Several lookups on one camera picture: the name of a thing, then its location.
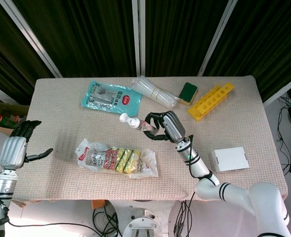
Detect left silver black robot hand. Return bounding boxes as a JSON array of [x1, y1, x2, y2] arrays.
[[0, 120, 54, 171]]

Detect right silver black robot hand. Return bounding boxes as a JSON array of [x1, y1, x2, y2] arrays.
[[142, 110, 187, 144]]

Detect small white pink bottle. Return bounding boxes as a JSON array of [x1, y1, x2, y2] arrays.
[[119, 113, 161, 136]]

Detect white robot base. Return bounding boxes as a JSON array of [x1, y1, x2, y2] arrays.
[[110, 200, 175, 237]]

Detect red green can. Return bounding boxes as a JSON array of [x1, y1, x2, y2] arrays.
[[0, 114, 20, 125]]

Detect green yellow scrub sponge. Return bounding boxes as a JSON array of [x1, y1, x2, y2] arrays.
[[177, 82, 199, 107]]

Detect yellow plastic rack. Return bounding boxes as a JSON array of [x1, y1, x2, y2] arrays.
[[186, 82, 235, 122]]

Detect brown cardboard box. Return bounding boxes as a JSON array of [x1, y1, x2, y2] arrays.
[[0, 92, 30, 137]]

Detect beige woven tablecloth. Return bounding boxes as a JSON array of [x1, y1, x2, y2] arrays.
[[11, 76, 289, 204]]

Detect white cardboard box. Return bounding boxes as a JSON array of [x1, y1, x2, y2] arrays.
[[211, 146, 250, 174]]

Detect sponge multipack plastic bag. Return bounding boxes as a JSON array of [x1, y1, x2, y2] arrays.
[[76, 138, 159, 179]]

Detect teal plastic product package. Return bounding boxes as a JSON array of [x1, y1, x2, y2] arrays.
[[80, 79, 143, 118]]

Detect dark green curtain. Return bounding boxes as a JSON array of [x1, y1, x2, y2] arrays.
[[204, 0, 291, 102], [11, 0, 137, 78], [144, 0, 229, 78], [0, 0, 55, 106]]

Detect orange block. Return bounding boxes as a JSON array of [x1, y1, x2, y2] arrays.
[[91, 199, 106, 210]]

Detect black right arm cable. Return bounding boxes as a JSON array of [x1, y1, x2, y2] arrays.
[[173, 134, 214, 236]]

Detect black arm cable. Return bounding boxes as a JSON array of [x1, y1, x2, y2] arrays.
[[173, 134, 214, 236], [0, 187, 100, 234]]

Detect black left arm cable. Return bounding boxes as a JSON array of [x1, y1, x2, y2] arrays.
[[0, 187, 100, 234]]

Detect white frame pole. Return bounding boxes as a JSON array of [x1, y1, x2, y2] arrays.
[[263, 73, 291, 108], [198, 0, 236, 77], [131, 0, 146, 78], [0, 0, 63, 79]]

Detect black floor cable tangle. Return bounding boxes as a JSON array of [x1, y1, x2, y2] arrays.
[[275, 93, 291, 176]]

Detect black base cable loops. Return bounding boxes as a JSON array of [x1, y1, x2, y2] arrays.
[[92, 204, 123, 237]]

